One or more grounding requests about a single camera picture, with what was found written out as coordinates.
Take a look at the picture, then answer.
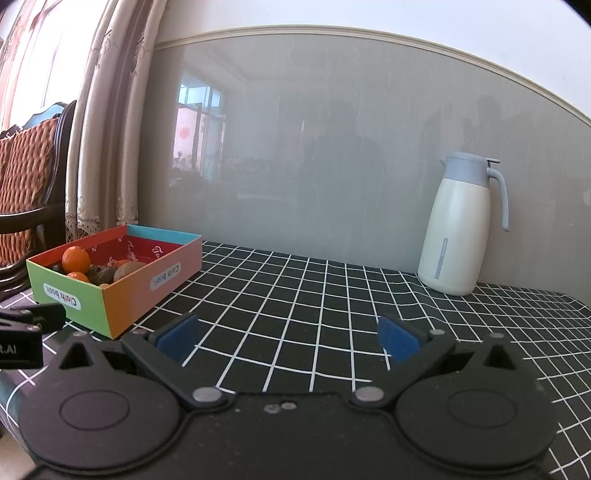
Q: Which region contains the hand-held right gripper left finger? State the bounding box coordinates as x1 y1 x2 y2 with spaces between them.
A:
48 313 232 411

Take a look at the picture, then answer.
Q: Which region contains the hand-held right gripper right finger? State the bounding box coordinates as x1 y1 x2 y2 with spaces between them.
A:
351 314 536 411

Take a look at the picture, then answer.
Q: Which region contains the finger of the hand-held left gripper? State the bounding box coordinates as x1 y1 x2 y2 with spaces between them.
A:
0 302 66 334

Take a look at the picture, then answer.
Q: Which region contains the colourful cardboard box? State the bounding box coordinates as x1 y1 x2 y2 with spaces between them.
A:
26 224 204 340

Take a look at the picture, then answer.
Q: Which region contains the brown kiwi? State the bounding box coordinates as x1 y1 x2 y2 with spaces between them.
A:
114 262 146 281

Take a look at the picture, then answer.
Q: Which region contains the black checked tablecloth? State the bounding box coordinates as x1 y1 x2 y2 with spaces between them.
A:
0 240 591 480

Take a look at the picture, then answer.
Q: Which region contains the white thermos jug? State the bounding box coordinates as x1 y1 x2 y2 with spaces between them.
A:
418 152 511 296

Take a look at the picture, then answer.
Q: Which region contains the dark wooden chair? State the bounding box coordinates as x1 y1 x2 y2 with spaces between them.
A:
0 99 78 301

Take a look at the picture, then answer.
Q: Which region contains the beige lace curtain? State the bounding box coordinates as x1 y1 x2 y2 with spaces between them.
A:
0 0 169 243

